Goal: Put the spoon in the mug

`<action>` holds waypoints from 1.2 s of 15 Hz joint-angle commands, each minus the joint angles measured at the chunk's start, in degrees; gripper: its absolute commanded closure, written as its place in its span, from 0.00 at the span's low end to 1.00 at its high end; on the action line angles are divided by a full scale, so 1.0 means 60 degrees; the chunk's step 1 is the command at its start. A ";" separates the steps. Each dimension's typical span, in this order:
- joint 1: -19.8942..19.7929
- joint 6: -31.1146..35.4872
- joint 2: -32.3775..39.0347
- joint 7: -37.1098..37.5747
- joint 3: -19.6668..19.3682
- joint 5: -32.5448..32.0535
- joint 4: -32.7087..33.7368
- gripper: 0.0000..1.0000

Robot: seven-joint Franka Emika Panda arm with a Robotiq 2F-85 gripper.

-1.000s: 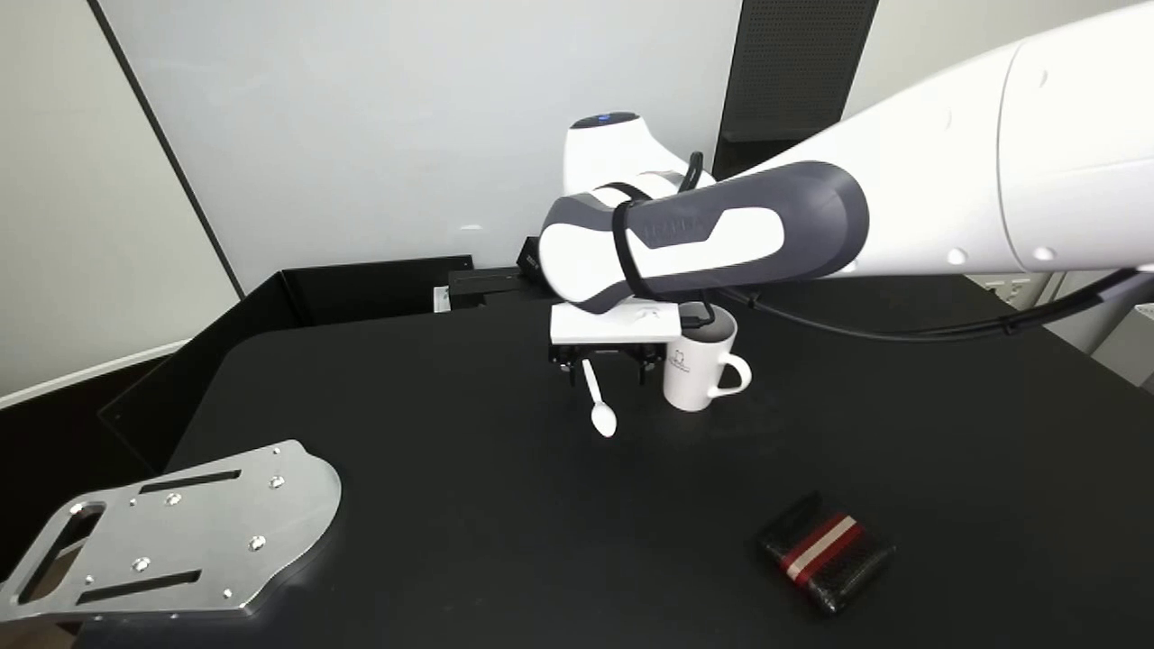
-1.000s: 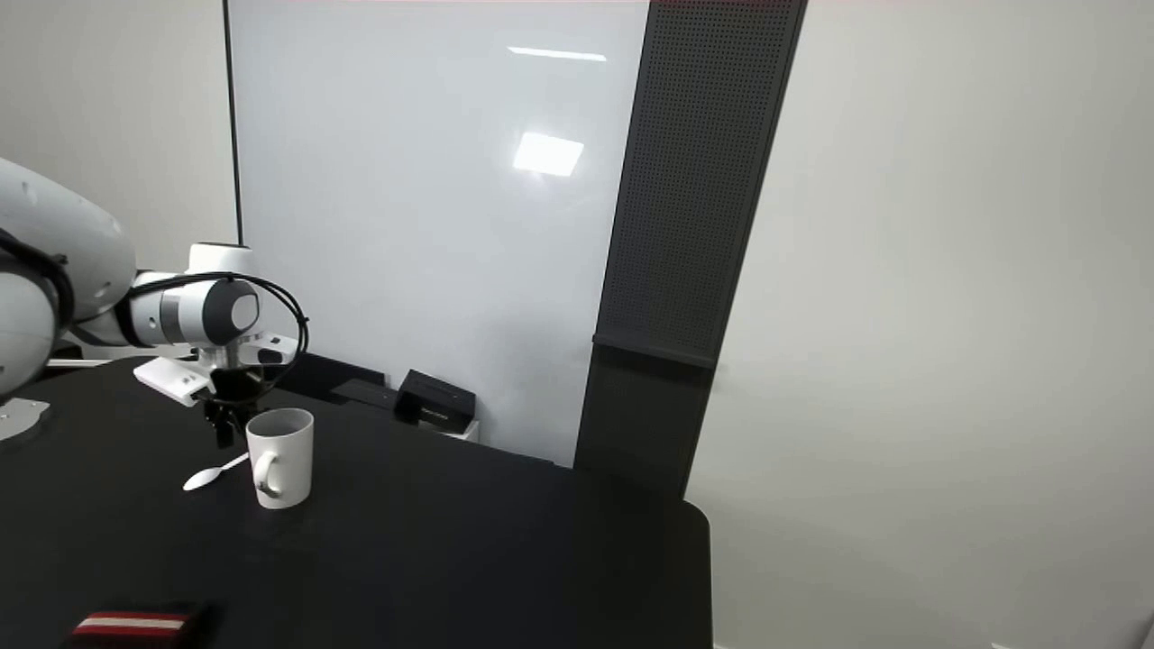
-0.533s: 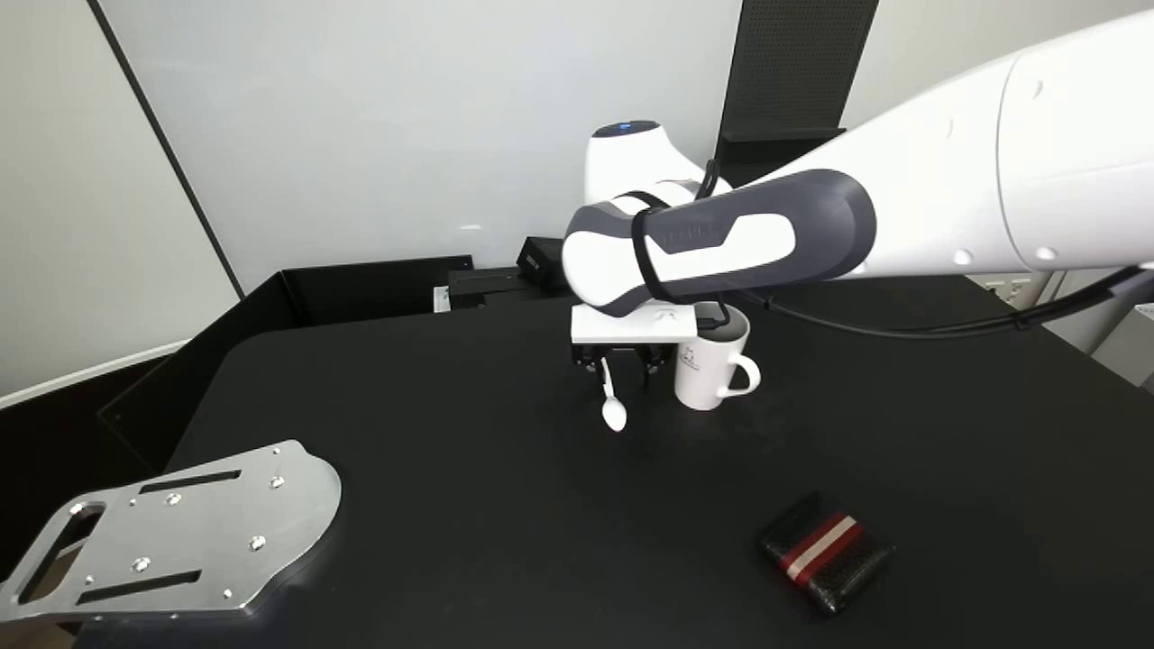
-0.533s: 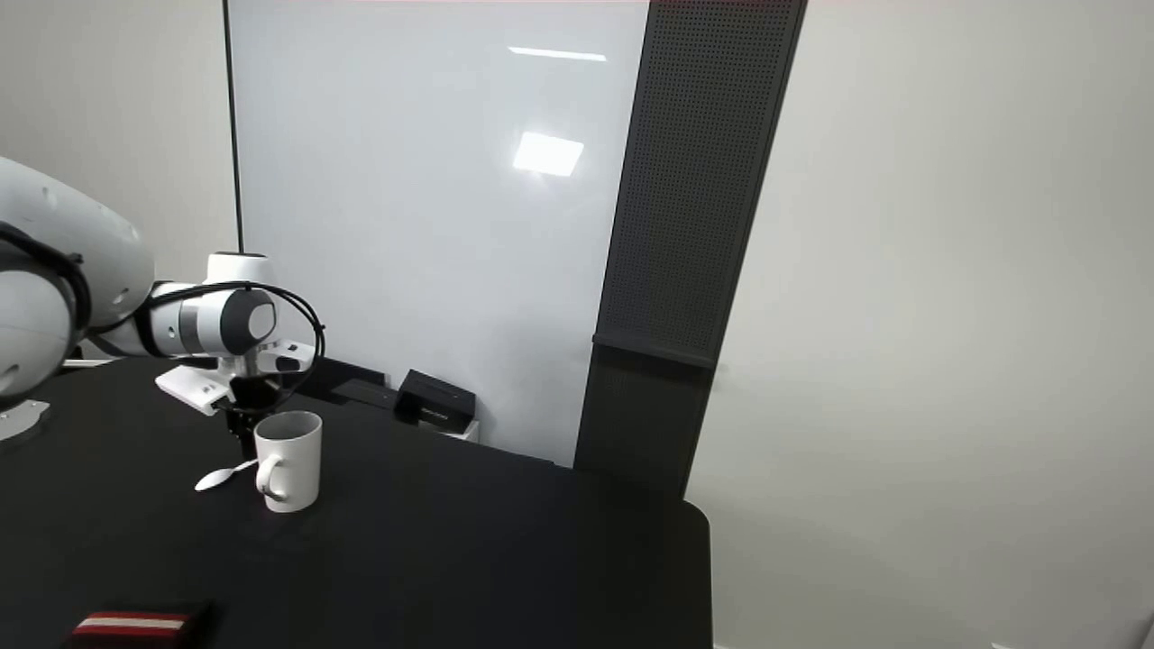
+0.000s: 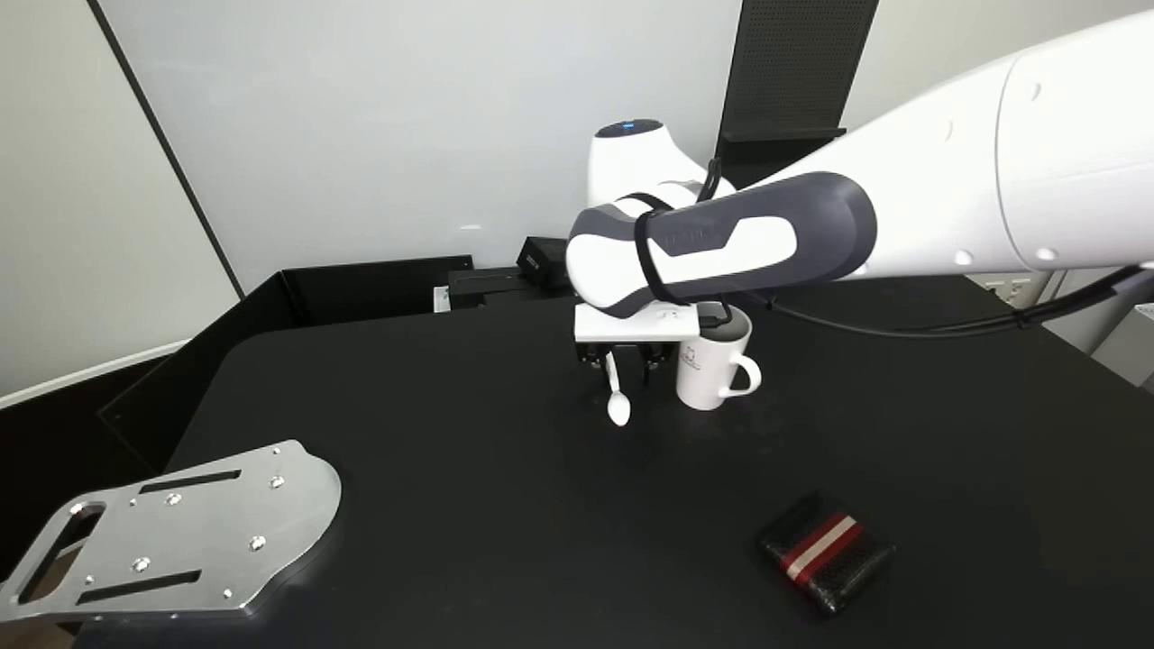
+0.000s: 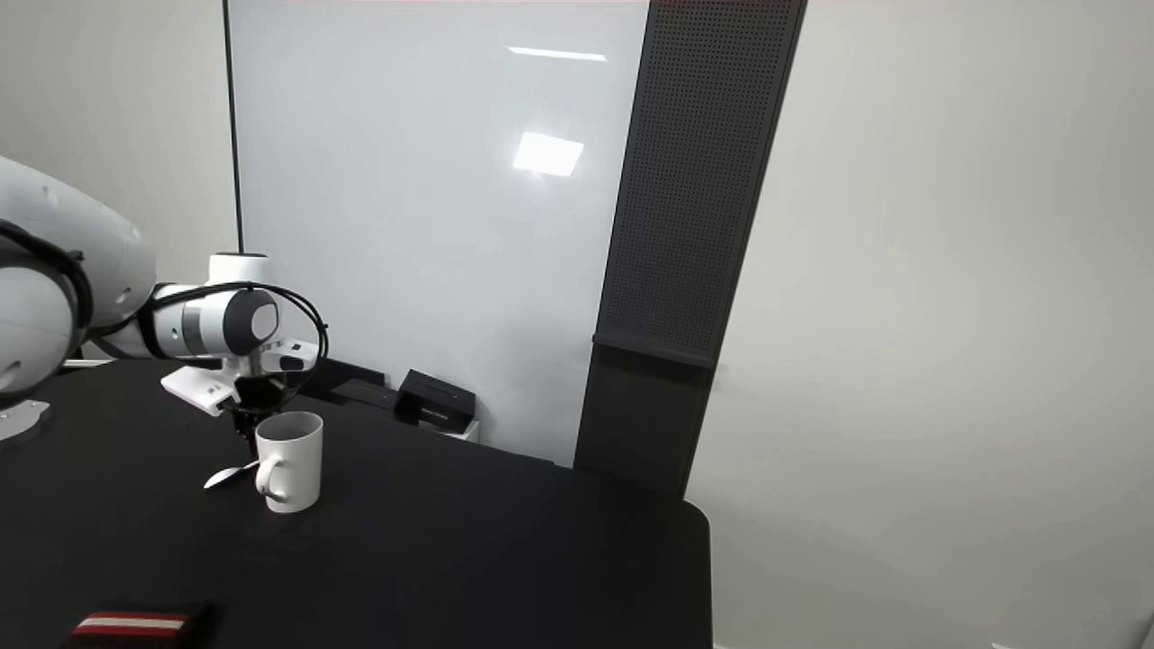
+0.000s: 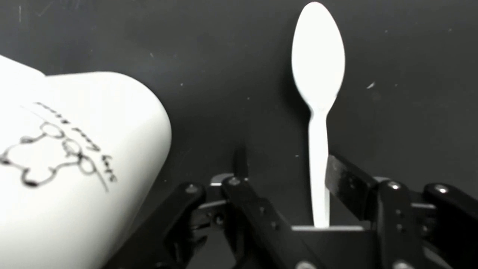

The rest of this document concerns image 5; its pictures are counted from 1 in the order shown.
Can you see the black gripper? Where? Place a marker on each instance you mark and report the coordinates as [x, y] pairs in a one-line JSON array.
[[624, 346]]

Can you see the white plastic spoon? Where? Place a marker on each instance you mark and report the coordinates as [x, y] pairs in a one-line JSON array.
[[618, 412]]

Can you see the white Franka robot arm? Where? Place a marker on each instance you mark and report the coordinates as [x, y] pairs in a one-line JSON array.
[[960, 180]]

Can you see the white ceramic mug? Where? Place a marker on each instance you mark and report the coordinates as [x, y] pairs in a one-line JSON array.
[[704, 373]]

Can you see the small black box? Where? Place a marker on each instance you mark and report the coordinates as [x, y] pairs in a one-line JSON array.
[[544, 261]]

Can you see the black and red striped block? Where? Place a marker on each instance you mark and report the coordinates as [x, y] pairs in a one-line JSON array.
[[825, 544]]

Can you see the white whiteboard panel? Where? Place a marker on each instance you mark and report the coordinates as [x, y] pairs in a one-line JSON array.
[[399, 130]]

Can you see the silver metal mounting plate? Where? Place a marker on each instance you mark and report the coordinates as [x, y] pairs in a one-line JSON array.
[[194, 528]]

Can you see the grey leaning panel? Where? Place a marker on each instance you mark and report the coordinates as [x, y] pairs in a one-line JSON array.
[[1130, 344]]

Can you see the dark vertical post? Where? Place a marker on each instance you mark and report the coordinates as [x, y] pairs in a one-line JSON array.
[[796, 73]]

